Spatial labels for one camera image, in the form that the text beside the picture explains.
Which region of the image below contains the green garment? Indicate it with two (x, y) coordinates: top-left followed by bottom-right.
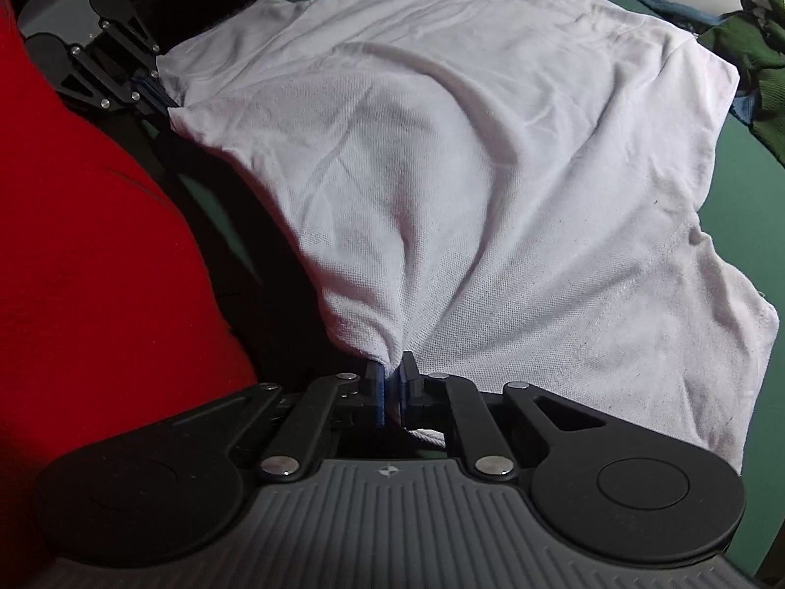
(698, 0), (785, 168)

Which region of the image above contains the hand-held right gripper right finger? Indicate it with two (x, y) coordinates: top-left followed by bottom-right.
(397, 352), (608, 482)

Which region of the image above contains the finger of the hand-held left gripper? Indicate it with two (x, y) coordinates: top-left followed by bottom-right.
(64, 46), (182, 127)
(101, 12), (165, 83)

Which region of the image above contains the light blue cloth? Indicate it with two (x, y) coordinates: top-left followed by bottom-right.
(618, 0), (715, 34)

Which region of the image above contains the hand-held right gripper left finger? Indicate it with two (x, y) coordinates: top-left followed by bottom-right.
(156, 361), (389, 484)

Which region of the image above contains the person's red top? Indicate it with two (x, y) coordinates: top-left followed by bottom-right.
(0, 0), (260, 565)

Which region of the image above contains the white t-shirt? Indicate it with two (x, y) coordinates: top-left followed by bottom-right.
(156, 0), (781, 473)

